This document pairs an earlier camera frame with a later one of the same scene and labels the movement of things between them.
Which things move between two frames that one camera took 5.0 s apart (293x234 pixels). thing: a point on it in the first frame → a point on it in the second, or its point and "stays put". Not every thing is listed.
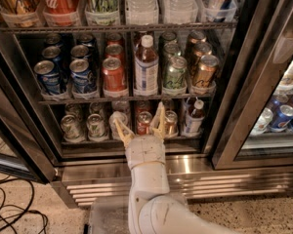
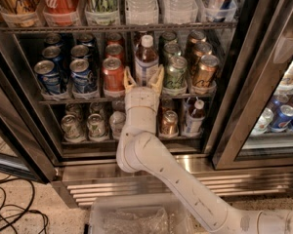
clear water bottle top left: (142, 6) stays put
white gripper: (145, 150) → (142, 99)
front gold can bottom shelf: (171, 124) stays put
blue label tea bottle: (146, 68) stays put
